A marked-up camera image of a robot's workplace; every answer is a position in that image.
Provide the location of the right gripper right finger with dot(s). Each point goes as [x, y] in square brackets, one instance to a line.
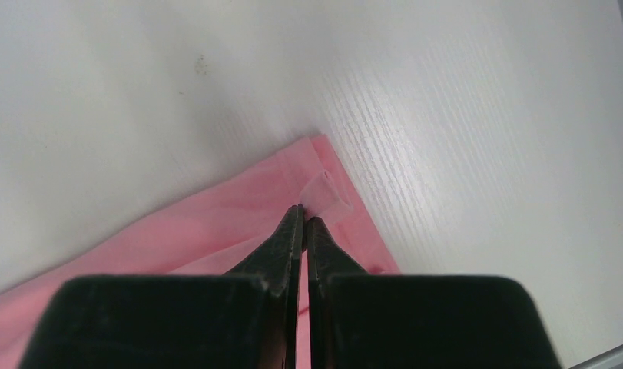
[364, 320]

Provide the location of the pink t shirt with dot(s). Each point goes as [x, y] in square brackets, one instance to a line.
[211, 231]

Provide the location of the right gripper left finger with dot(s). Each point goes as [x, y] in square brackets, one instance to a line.
[243, 318]

